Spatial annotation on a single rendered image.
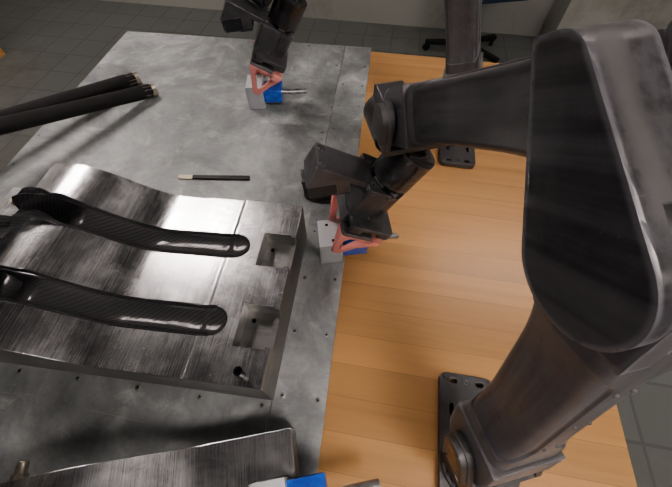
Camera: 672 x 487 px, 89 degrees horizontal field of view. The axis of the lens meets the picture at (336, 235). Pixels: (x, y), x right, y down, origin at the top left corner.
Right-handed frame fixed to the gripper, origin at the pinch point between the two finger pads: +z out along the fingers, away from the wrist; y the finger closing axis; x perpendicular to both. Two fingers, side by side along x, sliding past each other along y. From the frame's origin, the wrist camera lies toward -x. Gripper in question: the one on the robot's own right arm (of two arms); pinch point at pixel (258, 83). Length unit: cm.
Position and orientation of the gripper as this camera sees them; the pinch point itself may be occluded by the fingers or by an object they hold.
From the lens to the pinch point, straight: 84.3
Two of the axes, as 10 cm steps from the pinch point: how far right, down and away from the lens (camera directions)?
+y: 0.3, 8.4, -5.4
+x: 8.7, 2.5, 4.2
